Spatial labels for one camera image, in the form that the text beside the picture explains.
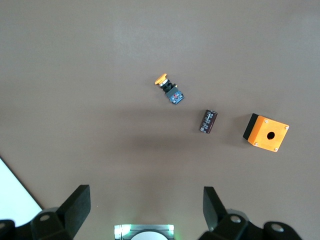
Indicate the orange box with hole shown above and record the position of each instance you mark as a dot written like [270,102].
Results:
[262,125]

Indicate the aluminium arm base plate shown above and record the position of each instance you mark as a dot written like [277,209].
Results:
[120,231]

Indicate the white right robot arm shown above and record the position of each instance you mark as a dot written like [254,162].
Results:
[147,237]

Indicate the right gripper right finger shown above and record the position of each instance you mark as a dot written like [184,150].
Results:
[212,202]

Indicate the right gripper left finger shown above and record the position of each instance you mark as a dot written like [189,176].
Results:
[77,200]

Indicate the yellow mushroom push button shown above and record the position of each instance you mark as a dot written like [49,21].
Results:
[175,96]

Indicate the white drawer cabinet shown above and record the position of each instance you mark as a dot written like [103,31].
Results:
[12,195]

